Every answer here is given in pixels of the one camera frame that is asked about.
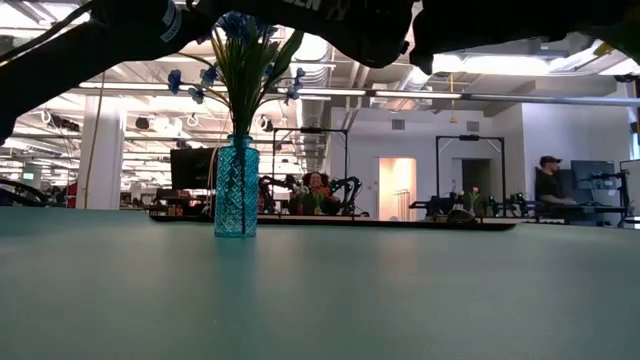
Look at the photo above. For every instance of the black monitor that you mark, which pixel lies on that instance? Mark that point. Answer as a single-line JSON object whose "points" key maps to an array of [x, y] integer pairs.
{"points": [[192, 170]]}

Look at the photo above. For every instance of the black background robot arm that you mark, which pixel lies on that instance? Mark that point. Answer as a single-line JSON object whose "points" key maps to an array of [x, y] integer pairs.
{"points": [[352, 190], [275, 192]]}

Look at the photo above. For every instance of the black office desk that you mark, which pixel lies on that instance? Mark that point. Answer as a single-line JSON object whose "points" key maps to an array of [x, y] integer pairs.
{"points": [[590, 207]]}

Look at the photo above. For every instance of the teal table mat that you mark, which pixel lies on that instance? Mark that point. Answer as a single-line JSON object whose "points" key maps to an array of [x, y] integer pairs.
{"points": [[300, 300]]}

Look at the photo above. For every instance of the dark desk monitor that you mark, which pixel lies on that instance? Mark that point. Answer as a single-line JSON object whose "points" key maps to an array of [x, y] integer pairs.
{"points": [[592, 175]]}

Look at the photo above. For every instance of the teal patterned glass vase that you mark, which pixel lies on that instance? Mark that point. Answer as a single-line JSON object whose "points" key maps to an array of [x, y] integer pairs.
{"points": [[237, 190]]}

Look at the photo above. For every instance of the person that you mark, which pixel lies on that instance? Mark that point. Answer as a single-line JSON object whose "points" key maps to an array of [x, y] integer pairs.
{"points": [[549, 185], [316, 181]]}

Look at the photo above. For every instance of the white building column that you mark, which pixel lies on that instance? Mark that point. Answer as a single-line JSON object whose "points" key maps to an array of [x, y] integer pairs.
{"points": [[102, 160]]}

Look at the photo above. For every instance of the black gantry frame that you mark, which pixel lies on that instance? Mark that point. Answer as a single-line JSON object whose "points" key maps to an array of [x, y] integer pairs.
{"points": [[470, 137], [310, 130]]}

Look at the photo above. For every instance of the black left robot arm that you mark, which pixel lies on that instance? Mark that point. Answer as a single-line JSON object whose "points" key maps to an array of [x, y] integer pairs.
{"points": [[100, 45]]}

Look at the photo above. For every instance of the small vase pink tulip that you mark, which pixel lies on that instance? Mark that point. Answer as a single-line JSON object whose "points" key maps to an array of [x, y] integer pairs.
{"points": [[473, 200]]}

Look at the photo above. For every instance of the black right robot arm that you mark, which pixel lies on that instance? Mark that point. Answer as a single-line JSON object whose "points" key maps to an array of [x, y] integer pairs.
{"points": [[500, 20]]}

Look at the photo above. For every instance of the small vase orange flowers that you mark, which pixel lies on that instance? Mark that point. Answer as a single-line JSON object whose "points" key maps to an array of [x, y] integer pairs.
{"points": [[318, 200]]}

